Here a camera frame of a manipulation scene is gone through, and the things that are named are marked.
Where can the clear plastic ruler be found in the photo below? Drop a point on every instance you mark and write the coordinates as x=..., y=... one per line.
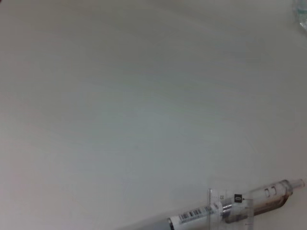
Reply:
x=216, y=210

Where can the clear silver ballpoint pen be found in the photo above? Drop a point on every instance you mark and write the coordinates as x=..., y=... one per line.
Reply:
x=268, y=196

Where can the clear water bottle green label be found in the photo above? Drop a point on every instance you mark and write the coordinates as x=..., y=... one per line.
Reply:
x=302, y=14

